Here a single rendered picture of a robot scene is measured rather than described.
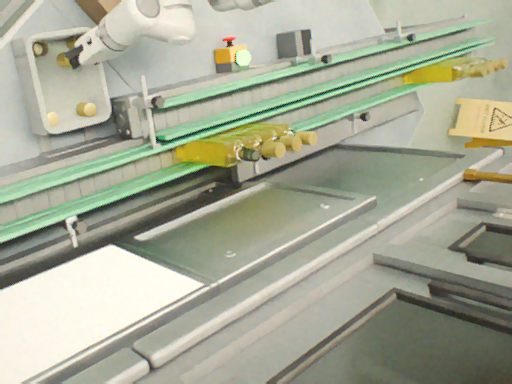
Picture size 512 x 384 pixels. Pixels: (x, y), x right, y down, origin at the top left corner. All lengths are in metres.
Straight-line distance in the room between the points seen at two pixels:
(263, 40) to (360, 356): 1.17
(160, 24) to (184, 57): 0.56
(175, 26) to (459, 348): 0.68
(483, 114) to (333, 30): 2.59
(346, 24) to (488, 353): 1.49
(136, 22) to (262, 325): 0.55
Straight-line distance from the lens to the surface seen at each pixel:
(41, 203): 1.20
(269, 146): 1.22
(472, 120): 4.49
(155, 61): 1.49
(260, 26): 1.76
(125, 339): 0.84
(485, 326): 0.89
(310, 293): 0.92
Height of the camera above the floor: 1.97
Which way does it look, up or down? 52 degrees down
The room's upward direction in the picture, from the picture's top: 97 degrees clockwise
